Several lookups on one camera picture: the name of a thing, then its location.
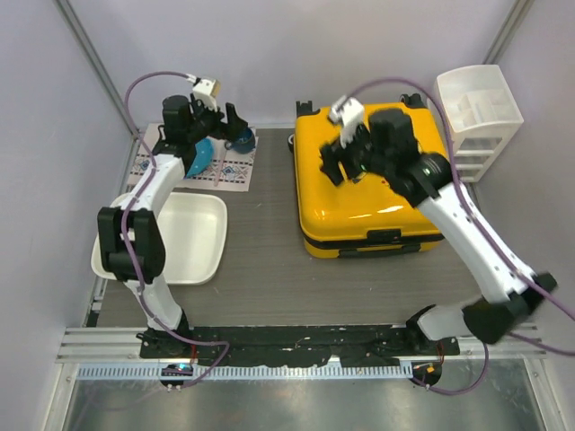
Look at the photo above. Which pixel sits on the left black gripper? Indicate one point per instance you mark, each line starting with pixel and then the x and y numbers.
pixel 234 125

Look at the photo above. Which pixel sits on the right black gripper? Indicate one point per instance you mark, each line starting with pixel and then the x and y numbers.
pixel 331 153

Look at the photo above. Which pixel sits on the yellow Pikachu hard suitcase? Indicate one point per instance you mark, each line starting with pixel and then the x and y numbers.
pixel 359 219

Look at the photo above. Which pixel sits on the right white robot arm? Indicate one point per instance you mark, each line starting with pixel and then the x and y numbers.
pixel 384 143

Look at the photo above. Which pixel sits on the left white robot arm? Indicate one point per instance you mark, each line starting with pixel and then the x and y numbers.
pixel 131 245

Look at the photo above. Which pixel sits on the dark blue ceramic cup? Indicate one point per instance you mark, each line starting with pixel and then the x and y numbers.
pixel 243 144

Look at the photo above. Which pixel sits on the blue polka dot plate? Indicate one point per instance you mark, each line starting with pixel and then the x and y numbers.
pixel 204 155

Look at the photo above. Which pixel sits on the patterned white placemat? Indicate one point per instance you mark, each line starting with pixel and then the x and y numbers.
pixel 228 171

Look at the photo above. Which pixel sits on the white plastic drawer organizer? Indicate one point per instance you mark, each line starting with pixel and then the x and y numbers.
pixel 482 114

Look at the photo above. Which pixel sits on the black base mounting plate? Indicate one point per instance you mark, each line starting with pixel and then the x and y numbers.
pixel 296 346

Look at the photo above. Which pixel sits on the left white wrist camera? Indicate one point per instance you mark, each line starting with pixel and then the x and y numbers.
pixel 203 88

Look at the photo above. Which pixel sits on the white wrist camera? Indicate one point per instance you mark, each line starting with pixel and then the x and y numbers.
pixel 203 88
pixel 348 113

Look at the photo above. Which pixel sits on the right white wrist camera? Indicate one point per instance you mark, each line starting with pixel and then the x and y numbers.
pixel 348 113

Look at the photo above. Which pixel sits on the white slotted cable duct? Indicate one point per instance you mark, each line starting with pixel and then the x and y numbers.
pixel 333 370

